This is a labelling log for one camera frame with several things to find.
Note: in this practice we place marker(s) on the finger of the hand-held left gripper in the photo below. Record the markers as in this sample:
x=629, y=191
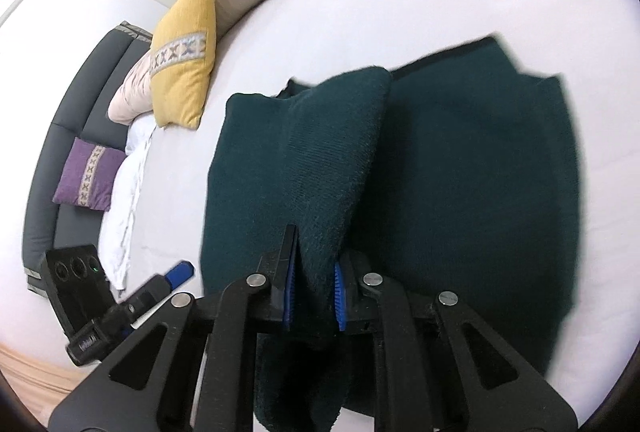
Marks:
x=180, y=274

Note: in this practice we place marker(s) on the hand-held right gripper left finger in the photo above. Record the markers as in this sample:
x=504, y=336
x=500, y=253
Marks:
x=289, y=292

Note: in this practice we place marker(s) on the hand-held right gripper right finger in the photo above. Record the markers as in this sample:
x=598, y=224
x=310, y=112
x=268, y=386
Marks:
x=340, y=297

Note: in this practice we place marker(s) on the dark green sweater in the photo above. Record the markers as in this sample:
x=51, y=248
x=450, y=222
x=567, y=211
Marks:
x=450, y=162

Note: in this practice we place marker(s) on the white pillow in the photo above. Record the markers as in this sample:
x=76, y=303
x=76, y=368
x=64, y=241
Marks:
x=122, y=192

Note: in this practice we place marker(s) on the purple patterned pillow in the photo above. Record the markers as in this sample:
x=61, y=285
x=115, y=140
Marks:
x=85, y=177

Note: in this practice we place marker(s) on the grey padded headboard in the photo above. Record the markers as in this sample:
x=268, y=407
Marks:
x=75, y=112

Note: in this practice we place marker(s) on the yellow patterned pillow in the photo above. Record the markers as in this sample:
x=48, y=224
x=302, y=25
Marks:
x=180, y=82

